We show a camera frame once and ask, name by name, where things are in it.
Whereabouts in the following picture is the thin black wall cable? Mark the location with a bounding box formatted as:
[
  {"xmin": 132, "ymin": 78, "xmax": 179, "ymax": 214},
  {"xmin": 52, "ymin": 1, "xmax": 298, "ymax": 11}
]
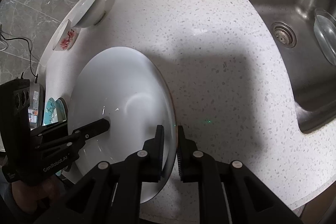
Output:
[{"xmin": 0, "ymin": 29, "xmax": 40, "ymax": 83}]

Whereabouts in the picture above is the clear glass bowl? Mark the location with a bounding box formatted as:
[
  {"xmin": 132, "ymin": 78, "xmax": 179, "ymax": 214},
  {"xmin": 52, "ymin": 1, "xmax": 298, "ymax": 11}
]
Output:
[{"xmin": 313, "ymin": 9, "xmax": 336, "ymax": 66}]

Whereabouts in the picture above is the small bowl with dark rim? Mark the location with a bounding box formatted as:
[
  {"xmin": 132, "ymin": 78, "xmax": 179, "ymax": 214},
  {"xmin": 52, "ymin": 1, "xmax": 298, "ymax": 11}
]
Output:
[{"xmin": 52, "ymin": 19, "xmax": 79, "ymax": 52}]

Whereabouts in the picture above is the person's left hand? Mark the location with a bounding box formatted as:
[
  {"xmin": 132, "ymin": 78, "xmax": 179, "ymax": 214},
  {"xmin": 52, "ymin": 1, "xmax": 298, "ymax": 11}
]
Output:
[{"xmin": 10, "ymin": 179, "xmax": 63, "ymax": 214}]

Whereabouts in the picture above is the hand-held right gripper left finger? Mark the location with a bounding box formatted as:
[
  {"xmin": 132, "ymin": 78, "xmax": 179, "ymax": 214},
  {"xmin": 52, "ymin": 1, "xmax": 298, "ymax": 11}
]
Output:
[{"xmin": 33, "ymin": 125, "xmax": 165, "ymax": 224}]

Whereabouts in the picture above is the small white bowl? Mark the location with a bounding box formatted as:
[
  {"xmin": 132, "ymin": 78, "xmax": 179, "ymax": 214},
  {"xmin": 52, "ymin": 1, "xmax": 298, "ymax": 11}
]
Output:
[{"xmin": 71, "ymin": 0, "xmax": 106, "ymax": 28}]

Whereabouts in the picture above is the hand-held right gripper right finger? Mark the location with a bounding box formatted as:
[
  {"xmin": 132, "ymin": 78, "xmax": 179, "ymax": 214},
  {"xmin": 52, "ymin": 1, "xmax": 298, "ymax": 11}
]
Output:
[{"xmin": 176, "ymin": 125, "xmax": 303, "ymax": 224}]

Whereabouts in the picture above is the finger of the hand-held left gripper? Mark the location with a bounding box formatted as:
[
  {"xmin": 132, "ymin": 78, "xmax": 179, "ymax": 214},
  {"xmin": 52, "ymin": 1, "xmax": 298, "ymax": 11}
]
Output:
[
  {"xmin": 39, "ymin": 119, "xmax": 110, "ymax": 151},
  {"xmin": 30, "ymin": 121, "xmax": 69, "ymax": 138}
]

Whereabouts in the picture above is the stainless steel sink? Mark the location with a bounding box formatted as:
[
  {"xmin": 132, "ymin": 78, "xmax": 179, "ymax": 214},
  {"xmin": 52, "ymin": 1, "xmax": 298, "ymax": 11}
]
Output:
[{"xmin": 230, "ymin": 0, "xmax": 336, "ymax": 134}]

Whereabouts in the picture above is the large white bowl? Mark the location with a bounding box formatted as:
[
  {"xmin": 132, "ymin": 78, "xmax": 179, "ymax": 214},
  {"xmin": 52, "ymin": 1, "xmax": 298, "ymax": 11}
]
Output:
[{"xmin": 67, "ymin": 47, "xmax": 176, "ymax": 205}]

